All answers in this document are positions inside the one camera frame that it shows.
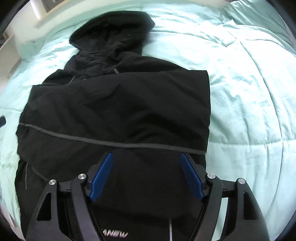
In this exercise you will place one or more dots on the black hooded jacket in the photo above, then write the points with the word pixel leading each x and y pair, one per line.
pixel 115 120

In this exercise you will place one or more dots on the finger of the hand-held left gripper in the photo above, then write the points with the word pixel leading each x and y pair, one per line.
pixel 1 121

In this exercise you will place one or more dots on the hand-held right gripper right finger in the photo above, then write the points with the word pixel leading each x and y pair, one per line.
pixel 191 174

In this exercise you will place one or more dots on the white bedside furniture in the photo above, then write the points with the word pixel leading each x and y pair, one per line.
pixel 13 44

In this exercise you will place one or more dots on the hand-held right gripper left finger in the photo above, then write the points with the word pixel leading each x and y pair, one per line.
pixel 101 174

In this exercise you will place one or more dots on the mint green quilted blanket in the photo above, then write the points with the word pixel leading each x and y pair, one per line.
pixel 242 92

